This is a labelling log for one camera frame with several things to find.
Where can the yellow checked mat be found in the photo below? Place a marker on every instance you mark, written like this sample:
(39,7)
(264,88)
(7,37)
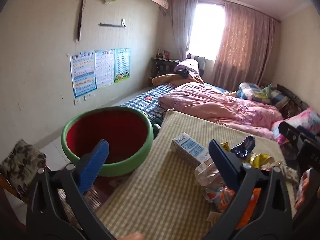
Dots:
(162,192)

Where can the orange snack packet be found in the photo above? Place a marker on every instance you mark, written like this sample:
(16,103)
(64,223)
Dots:
(226,200)

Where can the dark hanging wall strip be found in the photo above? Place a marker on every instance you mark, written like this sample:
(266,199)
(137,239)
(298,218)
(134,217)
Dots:
(80,17)

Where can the white blue milk carton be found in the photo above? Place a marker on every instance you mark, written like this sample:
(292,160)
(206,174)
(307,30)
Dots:
(190,147)

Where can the blue chart wall poster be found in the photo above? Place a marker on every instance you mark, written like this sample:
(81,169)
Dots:
(83,75)

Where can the wooden chair with cushion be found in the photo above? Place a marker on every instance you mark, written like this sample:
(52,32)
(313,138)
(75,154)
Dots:
(20,162)

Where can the brown blanket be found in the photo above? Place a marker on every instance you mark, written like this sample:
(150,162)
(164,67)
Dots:
(162,78)

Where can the window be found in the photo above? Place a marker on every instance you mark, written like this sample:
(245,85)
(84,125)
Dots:
(207,30)

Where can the blue checked bedsheet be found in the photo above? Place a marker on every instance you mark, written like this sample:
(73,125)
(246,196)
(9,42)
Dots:
(145,100)

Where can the pink quilt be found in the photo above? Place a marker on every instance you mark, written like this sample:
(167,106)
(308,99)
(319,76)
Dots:
(212,105)

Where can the green chart wall poster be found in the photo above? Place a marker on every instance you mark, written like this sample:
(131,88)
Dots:
(122,65)

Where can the dark garment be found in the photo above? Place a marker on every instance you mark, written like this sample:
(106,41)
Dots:
(182,73)

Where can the small yellow snack wrapper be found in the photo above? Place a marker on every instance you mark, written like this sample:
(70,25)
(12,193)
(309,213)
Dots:
(225,147)

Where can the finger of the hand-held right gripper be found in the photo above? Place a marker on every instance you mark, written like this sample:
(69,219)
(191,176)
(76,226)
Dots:
(290,130)

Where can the white chart wall poster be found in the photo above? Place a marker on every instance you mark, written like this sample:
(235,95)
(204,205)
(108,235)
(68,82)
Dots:
(105,68)

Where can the dark green white object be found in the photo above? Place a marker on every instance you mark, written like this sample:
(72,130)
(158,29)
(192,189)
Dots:
(157,130)

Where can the yellow green picture book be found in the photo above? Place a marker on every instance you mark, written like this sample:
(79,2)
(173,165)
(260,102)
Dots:
(261,95)

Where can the person's right hand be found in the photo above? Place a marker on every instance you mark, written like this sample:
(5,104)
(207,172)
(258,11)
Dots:
(305,185)

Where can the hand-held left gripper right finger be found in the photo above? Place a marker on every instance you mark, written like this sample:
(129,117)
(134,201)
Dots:
(225,166)

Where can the folded purple quilt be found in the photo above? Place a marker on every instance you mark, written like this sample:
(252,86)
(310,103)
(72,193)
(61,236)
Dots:
(190,65)

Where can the dark blue snack wrapper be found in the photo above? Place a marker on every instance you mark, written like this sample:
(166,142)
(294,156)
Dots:
(243,146)

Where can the grey wall rail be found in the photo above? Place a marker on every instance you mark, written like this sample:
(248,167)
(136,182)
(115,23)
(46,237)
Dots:
(111,25)

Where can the pink patterned curtain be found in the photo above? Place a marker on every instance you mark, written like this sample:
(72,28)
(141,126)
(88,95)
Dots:
(242,45)

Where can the striped woven cloth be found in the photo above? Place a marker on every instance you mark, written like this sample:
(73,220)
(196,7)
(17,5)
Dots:
(95,200)

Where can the white paper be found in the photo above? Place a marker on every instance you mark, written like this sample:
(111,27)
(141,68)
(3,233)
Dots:
(287,172)

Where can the dark side table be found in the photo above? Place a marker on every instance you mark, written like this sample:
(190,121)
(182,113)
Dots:
(162,66)

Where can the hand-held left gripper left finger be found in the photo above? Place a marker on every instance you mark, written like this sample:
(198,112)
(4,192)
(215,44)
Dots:
(93,165)

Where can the dark headboard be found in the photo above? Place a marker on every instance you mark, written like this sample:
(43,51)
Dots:
(292,102)

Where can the beige soft toy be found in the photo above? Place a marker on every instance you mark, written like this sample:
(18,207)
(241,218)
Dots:
(230,93)

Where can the pink floral pillow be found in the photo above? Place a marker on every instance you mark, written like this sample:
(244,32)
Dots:
(305,120)

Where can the blue white checked pillow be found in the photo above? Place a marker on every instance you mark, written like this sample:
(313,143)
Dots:
(246,90)

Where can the red bin with green rim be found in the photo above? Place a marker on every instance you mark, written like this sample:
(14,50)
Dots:
(112,130)

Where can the green plush toy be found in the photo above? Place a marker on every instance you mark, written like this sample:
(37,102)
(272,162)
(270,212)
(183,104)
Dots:
(267,88)

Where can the sheer purple curtain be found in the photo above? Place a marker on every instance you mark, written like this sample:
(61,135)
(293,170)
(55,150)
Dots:
(180,27)

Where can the small red white box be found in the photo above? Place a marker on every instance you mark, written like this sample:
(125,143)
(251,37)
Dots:
(166,55)

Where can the dark striped hanging clothes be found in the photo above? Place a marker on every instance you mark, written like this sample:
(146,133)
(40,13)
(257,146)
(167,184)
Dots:
(201,62)

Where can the person's left hand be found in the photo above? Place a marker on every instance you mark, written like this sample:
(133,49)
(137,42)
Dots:
(133,236)

